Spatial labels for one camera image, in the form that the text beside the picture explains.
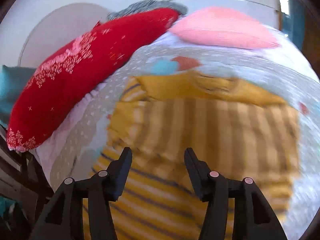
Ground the teal door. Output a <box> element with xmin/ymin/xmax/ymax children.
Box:
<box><xmin>279</xmin><ymin>0</ymin><xmax>305</xmax><ymax>51</ymax></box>

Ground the yellow striped knit sweater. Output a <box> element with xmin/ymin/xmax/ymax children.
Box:
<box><xmin>94</xmin><ymin>71</ymin><xmax>299</xmax><ymax>239</ymax></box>

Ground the white bed headboard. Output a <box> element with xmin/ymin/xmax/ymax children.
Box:
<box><xmin>18</xmin><ymin>3</ymin><xmax>110</xmax><ymax>68</ymax></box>

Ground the grey checkered garment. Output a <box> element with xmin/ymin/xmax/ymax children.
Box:
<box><xmin>105</xmin><ymin>0</ymin><xmax>188</xmax><ymax>22</ymax></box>

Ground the pink pillow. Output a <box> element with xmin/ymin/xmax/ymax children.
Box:
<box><xmin>169</xmin><ymin>7</ymin><xmax>279</xmax><ymax>49</ymax></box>

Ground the heart patterned quilted bedspread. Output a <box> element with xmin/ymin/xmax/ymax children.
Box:
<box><xmin>50</xmin><ymin>42</ymin><xmax>319</xmax><ymax>239</ymax></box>

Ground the red floral quilt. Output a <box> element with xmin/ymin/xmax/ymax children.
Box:
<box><xmin>7</xmin><ymin>8</ymin><xmax>179</xmax><ymax>152</ymax></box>

